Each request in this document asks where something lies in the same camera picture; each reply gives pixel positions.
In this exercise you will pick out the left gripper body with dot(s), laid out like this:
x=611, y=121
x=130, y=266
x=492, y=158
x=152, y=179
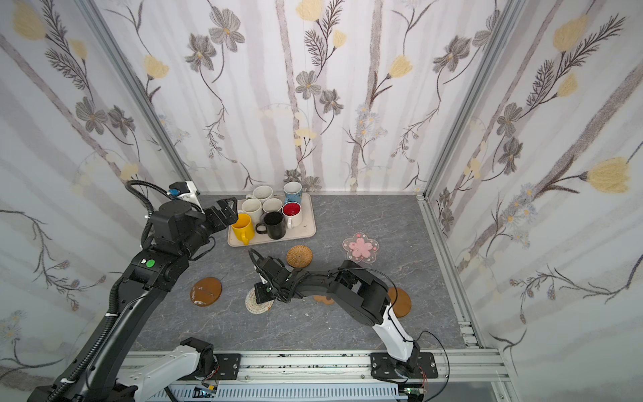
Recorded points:
x=215, y=219

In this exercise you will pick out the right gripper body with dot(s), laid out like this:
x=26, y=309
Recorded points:
x=271, y=280

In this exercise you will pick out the white woven round coaster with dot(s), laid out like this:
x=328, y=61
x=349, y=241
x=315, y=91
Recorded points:
x=253, y=306

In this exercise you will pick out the yellow mug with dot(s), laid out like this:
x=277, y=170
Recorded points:
x=243, y=229

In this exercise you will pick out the brown paw-shaped coaster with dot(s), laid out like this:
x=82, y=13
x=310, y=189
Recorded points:
x=323, y=299

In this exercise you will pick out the brown wooden round coaster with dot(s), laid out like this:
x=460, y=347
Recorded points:
x=206, y=292
x=400, y=301

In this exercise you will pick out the white mug red inside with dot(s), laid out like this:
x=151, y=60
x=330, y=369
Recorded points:
x=293, y=214

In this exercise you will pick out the pink flower coaster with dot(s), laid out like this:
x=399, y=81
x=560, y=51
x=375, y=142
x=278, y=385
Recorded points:
x=361, y=248

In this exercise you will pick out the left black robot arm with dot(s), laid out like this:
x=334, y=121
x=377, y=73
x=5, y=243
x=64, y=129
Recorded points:
x=175, y=234

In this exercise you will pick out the white mug left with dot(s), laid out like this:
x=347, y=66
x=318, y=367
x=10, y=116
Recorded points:
x=253, y=208

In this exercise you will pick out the white speckled mug rear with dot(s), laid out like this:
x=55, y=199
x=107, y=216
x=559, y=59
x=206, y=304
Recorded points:
x=261, y=193

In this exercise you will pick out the lavender mug white inside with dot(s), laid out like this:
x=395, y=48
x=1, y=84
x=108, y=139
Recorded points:
x=272, y=205

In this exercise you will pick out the black mug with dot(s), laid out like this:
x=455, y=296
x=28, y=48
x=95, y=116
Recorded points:
x=273, y=225

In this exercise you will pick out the beige plastic tray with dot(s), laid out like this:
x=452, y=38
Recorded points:
x=306, y=229

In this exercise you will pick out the light blue mug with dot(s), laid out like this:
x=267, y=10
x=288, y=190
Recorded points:
x=293, y=192

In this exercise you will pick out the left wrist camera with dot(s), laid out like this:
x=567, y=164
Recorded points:
x=186, y=191

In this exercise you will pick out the white slotted cable duct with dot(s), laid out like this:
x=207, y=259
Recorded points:
x=275, y=392

